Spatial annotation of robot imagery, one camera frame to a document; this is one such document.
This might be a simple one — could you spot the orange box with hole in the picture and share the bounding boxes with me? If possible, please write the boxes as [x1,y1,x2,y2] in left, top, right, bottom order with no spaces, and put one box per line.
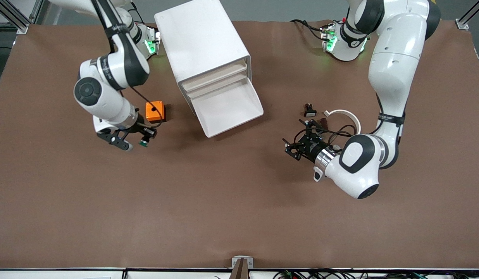
[145,101,166,124]

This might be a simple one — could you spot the brown table cover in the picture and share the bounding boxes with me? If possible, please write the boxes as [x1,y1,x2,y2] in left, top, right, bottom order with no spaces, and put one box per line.
[0,19,479,270]

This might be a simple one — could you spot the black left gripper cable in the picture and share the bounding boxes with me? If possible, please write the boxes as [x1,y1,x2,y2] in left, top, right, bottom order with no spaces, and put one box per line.
[294,119,357,145]

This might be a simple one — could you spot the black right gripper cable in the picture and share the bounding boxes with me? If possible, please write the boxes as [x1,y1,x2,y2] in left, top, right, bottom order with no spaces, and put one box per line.
[129,86,164,128]

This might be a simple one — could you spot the brown post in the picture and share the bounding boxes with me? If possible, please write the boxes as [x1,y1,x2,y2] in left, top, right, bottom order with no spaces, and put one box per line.
[229,258,250,279]

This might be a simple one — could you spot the black cable bundle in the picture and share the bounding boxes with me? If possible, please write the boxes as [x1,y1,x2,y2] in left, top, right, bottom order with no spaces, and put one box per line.
[272,269,479,279]

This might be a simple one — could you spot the black base cable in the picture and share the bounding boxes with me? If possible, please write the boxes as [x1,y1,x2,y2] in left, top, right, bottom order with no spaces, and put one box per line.
[290,19,326,41]

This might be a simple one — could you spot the white curved plastic arc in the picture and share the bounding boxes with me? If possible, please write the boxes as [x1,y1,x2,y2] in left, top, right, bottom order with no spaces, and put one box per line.
[324,110,361,136]

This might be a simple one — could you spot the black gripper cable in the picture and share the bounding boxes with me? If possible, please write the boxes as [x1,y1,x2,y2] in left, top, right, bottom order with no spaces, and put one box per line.
[129,86,164,128]
[294,119,357,145]

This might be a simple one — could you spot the grey metal bracket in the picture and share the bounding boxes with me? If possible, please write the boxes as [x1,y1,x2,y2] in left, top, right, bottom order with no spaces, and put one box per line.
[231,256,254,279]

